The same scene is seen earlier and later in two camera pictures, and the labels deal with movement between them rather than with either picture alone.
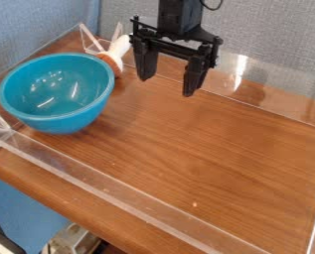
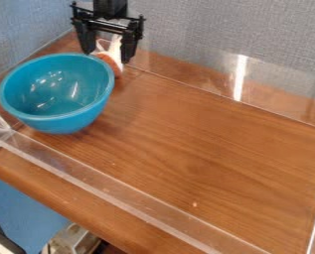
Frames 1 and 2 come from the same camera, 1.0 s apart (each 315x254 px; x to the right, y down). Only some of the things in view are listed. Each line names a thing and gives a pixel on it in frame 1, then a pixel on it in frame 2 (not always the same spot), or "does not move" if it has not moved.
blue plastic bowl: [57, 91] does not move
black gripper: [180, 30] to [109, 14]
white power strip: [76, 240] does not move
